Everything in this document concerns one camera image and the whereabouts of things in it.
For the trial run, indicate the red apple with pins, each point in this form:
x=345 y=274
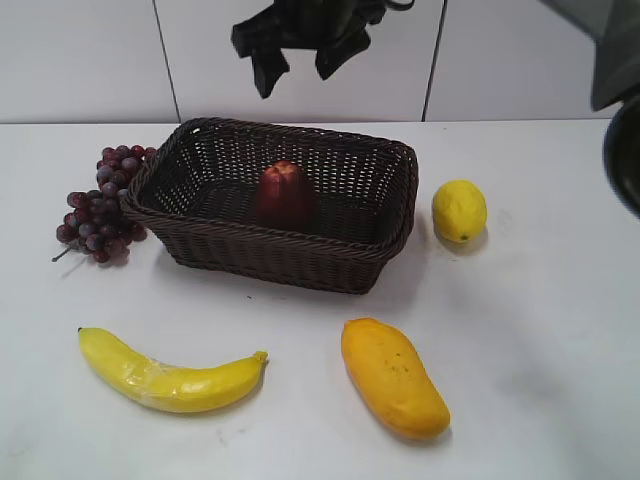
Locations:
x=284 y=198

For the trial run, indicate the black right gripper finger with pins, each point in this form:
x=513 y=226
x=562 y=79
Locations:
x=331 y=57

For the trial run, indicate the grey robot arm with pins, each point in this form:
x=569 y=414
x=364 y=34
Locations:
x=613 y=26

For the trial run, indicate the dark woven rectangular basket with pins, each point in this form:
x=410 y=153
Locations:
x=198 y=195

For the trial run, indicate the purple grape bunch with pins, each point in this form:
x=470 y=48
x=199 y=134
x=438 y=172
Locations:
x=96 y=225

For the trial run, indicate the yellow banana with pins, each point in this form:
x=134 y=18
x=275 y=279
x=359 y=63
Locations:
x=164 y=387

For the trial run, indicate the orange yellow mango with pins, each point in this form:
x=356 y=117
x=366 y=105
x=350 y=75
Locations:
x=390 y=377

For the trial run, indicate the yellow lemon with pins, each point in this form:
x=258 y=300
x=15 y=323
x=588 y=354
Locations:
x=459 y=211

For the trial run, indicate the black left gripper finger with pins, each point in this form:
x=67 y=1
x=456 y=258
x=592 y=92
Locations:
x=268 y=67

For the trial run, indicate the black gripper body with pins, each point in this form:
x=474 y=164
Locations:
x=307 y=25

